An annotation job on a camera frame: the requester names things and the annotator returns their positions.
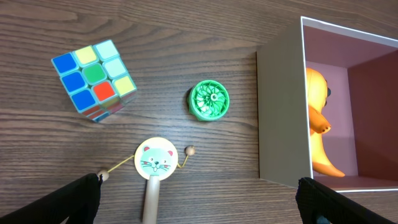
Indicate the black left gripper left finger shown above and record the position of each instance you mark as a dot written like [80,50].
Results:
[76,202]

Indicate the colourful puzzle cube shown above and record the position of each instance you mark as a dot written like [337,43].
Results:
[96,80]

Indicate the green round plastic wheel toy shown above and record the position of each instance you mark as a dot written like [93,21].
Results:
[208,100]

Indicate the white box pink interior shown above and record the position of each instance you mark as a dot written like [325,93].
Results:
[361,71]

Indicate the wooden cat rattle drum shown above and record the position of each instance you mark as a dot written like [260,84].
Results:
[155,159]

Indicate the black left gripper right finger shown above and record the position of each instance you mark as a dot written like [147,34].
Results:
[320,204]

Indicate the orange dinosaur toy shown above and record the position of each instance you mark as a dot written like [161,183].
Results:
[317,94]

